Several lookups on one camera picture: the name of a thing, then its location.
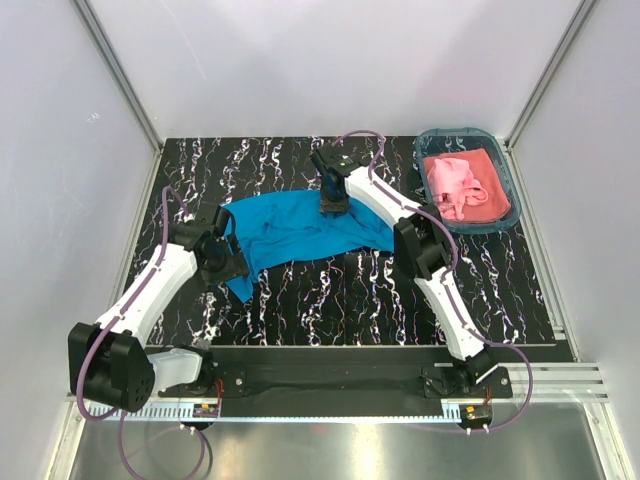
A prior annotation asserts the blue t shirt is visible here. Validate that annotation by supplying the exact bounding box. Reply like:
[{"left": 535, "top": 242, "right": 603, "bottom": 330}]
[{"left": 225, "top": 190, "right": 394, "bottom": 303}]

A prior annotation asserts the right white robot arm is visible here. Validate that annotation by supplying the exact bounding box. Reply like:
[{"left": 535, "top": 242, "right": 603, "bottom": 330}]
[{"left": 310, "top": 144, "right": 497, "bottom": 397}]

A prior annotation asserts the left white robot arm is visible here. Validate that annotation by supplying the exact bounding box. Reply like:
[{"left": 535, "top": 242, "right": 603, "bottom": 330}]
[{"left": 67, "top": 205, "right": 249, "bottom": 419}]

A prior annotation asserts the light pink t shirt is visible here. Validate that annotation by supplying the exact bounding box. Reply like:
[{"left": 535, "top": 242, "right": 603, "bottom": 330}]
[{"left": 427, "top": 157, "right": 489, "bottom": 223}]

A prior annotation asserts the teal transparent plastic bin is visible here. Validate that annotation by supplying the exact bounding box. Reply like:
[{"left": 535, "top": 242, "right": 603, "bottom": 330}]
[{"left": 414, "top": 127, "right": 521, "bottom": 234}]

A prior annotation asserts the salmon pink folded t shirt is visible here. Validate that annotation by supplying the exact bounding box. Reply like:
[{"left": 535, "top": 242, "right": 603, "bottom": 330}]
[{"left": 423, "top": 148, "right": 511, "bottom": 225}]

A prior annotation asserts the left small circuit board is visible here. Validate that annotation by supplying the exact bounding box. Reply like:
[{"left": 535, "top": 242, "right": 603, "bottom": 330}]
[{"left": 193, "top": 403, "right": 220, "bottom": 418}]

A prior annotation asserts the small circuit board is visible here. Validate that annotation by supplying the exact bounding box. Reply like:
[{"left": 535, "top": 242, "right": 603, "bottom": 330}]
[
  {"left": 461, "top": 404, "right": 493, "bottom": 423},
  {"left": 193, "top": 403, "right": 220, "bottom": 418}
]

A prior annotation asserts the right small circuit board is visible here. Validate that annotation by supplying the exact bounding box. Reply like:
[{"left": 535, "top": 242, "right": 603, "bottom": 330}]
[{"left": 461, "top": 404, "right": 493, "bottom": 423}]

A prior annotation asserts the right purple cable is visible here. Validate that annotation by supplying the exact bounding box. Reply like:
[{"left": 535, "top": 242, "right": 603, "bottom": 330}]
[{"left": 331, "top": 129, "right": 534, "bottom": 431}]

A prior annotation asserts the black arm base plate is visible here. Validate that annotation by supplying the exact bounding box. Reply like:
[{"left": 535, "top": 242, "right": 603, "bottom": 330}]
[{"left": 160, "top": 346, "right": 513, "bottom": 400}]

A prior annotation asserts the white slotted cable duct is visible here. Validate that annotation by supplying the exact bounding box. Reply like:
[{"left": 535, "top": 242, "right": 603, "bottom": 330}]
[{"left": 87, "top": 402, "right": 474, "bottom": 422}]

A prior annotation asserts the left aluminium frame post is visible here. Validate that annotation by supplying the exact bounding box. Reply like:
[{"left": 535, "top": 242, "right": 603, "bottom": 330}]
[{"left": 71, "top": 0, "right": 164, "bottom": 152}]

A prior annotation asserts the aluminium frame post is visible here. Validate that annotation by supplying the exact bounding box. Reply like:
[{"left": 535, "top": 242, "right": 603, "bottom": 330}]
[
  {"left": 504, "top": 0, "right": 599, "bottom": 151},
  {"left": 71, "top": 0, "right": 164, "bottom": 152}
]

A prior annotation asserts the aluminium front rail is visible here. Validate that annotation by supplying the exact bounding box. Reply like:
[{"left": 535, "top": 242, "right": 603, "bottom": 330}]
[{"left": 65, "top": 362, "right": 611, "bottom": 401}]

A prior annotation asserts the right aluminium frame post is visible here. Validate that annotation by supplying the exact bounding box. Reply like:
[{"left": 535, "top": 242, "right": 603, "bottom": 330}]
[{"left": 504, "top": 0, "right": 599, "bottom": 151}]

